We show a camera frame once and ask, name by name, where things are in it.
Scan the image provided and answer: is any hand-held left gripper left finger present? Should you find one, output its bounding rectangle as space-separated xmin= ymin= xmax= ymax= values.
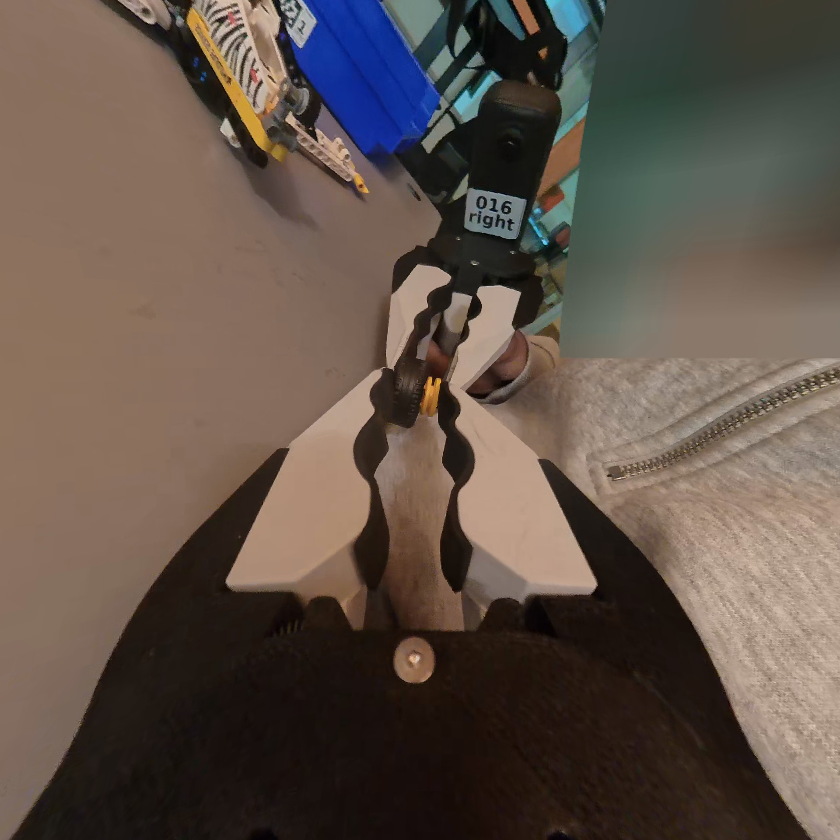
xmin=225 ymin=367 xmax=398 ymax=595

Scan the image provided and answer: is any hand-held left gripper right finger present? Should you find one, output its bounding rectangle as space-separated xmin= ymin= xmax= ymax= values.
xmin=436 ymin=382 xmax=598 ymax=627

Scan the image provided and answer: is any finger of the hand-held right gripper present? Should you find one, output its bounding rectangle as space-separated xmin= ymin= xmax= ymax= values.
xmin=453 ymin=283 xmax=524 ymax=389
xmin=386 ymin=264 xmax=455 ymax=376

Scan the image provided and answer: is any black lego tyre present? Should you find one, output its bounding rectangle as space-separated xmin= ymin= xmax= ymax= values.
xmin=384 ymin=357 xmax=429 ymax=429

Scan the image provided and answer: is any blue plastic bin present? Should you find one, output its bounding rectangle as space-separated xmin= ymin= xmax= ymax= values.
xmin=276 ymin=0 xmax=441 ymax=158

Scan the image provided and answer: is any person's right hand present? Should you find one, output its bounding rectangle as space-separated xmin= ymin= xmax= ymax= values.
xmin=425 ymin=328 xmax=531 ymax=398

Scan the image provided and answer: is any black chair seat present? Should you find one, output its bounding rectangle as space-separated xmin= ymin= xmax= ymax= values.
xmin=397 ymin=141 xmax=470 ymax=211

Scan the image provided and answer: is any lego airplane model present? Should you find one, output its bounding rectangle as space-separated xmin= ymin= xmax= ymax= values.
xmin=118 ymin=0 xmax=370 ymax=194

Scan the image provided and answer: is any person's right forearm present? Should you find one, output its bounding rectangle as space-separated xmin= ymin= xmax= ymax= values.
xmin=469 ymin=335 xmax=562 ymax=404

